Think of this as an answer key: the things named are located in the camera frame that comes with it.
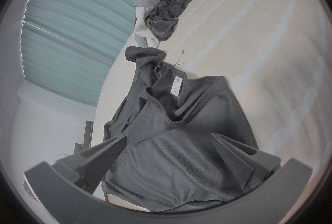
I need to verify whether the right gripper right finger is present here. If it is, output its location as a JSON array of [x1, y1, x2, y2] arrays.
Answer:
[[211, 133, 282, 190]]

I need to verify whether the pile of clothes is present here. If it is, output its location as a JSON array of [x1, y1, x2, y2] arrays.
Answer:
[[133, 0, 231, 48]]

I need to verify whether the black T-shirt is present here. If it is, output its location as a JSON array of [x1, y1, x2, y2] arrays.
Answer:
[[102, 46, 260, 213]]

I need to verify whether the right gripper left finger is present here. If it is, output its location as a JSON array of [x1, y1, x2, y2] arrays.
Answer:
[[53, 135, 128, 193]]

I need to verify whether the bed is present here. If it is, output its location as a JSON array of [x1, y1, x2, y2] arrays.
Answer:
[[96, 0, 330, 205]]

